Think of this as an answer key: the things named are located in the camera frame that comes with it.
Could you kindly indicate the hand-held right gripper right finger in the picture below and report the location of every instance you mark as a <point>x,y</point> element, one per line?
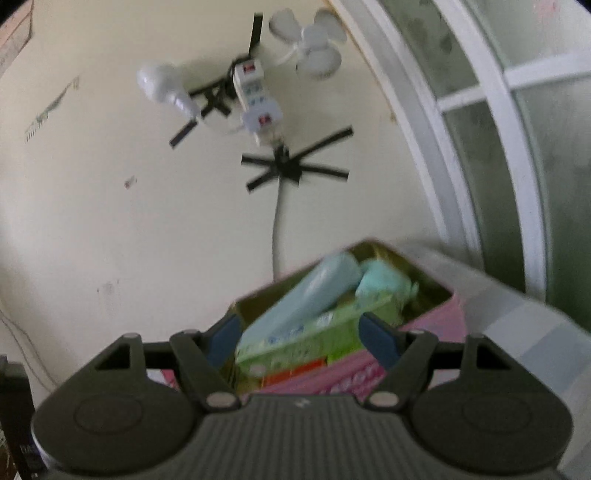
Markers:
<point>377,342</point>

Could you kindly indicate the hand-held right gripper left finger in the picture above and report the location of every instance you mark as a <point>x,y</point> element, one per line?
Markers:
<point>225,338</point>

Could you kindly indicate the green printed carton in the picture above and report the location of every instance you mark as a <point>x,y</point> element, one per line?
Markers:
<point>304,339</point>

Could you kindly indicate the pale green wipes pack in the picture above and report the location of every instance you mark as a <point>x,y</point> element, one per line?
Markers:
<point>309,295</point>

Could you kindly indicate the teal plush toy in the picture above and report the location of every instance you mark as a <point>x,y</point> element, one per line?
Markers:
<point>383,284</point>

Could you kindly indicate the black tape cross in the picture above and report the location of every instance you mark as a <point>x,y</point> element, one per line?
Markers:
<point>288,168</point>

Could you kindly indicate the dark box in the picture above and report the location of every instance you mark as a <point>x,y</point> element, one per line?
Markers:
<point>16,415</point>

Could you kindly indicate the black tape strips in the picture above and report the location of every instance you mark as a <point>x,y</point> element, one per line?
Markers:
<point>214,99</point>

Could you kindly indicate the white power strip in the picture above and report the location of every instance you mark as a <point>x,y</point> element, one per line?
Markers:
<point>256,97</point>

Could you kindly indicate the white light bulb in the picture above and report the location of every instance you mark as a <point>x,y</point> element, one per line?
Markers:
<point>161,85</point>

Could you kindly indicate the small white fan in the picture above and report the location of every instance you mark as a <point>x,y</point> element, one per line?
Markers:
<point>314,44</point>

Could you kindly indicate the white window frame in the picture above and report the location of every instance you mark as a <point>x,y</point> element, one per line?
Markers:
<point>489,129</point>

